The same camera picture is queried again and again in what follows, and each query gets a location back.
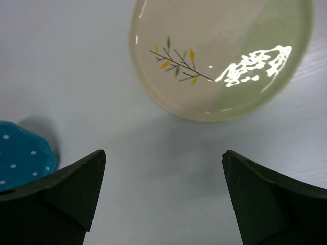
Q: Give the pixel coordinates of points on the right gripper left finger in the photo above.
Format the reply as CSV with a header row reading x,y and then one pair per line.
x,y
56,209

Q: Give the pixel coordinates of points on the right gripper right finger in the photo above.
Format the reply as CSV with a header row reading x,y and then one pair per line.
x,y
272,208

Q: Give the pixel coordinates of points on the teal dotted plate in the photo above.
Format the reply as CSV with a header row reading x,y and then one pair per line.
x,y
25,156

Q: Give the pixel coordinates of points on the cream green plate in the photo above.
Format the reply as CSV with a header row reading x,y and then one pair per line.
x,y
210,61

